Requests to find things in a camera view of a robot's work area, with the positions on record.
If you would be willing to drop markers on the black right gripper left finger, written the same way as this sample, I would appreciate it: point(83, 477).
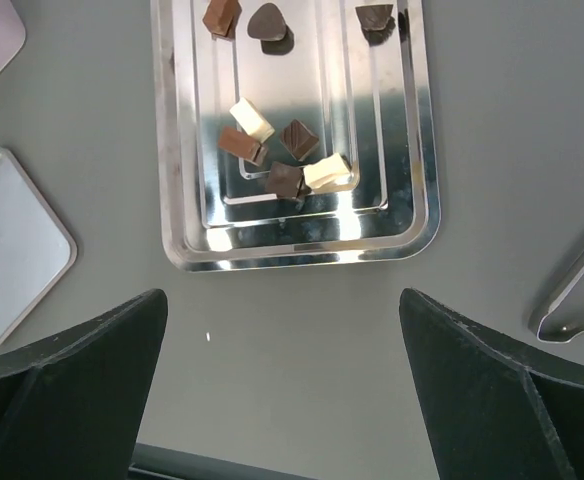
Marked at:
point(71, 404)

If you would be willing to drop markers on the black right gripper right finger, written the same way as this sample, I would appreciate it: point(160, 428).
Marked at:
point(494, 407)

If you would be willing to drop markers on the steel tongs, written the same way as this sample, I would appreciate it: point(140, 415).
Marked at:
point(556, 315)

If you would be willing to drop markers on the white chocolate block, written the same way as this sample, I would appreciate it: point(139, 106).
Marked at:
point(325, 172)
point(252, 122)

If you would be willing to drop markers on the cream heart chocolate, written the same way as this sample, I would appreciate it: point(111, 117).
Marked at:
point(374, 18)

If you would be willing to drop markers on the milk chocolate block top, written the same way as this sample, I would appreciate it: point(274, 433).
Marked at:
point(221, 17)

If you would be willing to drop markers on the milk chocolate block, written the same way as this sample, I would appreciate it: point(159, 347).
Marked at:
point(242, 146)
point(221, 17)

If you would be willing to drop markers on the dark rounded triangle chocolate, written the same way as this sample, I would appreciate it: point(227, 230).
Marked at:
point(267, 24)

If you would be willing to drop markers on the dark ridged chocolate square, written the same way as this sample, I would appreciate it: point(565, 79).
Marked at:
point(299, 140)

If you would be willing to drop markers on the silver tin lid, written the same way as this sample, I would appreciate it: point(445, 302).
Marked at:
point(36, 249)

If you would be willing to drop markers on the steel serving tray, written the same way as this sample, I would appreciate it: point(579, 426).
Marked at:
point(365, 95)

